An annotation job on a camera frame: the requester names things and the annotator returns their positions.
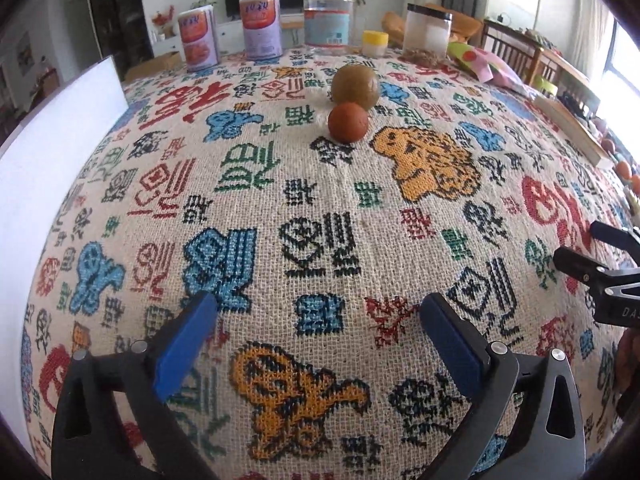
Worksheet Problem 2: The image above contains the small yellow-lid jar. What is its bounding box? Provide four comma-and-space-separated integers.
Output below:
362, 30, 389, 57

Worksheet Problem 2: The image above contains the wooden tray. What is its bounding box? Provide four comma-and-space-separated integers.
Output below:
532, 95, 621, 168

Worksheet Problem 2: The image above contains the printed woven tablecloth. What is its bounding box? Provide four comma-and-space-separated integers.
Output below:
20, 50, 640, 480

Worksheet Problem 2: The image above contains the clear container with black lid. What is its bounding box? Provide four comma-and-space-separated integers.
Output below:
402, 4, 453, 61

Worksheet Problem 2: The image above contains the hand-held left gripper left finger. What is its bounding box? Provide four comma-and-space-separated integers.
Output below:
51, 291, 219, 480

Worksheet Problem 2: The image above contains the brown kiwi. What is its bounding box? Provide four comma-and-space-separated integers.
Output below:
331, 64, 379, 112

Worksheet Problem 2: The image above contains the white board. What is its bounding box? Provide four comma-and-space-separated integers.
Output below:
0, 56, 130, 456

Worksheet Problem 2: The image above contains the wooden chair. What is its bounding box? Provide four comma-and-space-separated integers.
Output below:
480, 17, 601, 111

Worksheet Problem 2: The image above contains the glass jar with blue label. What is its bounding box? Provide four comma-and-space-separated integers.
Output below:
303, 0, 355, 56

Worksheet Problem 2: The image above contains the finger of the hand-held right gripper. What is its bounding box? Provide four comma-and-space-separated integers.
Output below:
590, 220, 640, 252
552, 246, 640, 292

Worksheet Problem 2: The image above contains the pink and green packet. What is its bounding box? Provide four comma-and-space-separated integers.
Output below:
447, 41, 538, 96

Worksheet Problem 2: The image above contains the dark display cabinet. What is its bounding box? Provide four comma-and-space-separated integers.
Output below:
90, 0, 151, 68

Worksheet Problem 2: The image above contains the red flower plant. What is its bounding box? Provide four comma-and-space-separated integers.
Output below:
152, 6, 176, 36

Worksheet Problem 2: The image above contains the person's right hand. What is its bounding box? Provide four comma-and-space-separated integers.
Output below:
616, 337, 640, 418

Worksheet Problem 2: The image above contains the red-brown round fruit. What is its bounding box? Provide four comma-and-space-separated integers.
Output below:
328, 102, 370, 143

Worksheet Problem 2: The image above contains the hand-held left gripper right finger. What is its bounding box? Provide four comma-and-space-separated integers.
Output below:
415, 294, 587, 480

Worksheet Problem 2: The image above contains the purple can with orange label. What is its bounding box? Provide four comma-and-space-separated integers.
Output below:
178, 6, 220, 72
239, 0, 283, 60

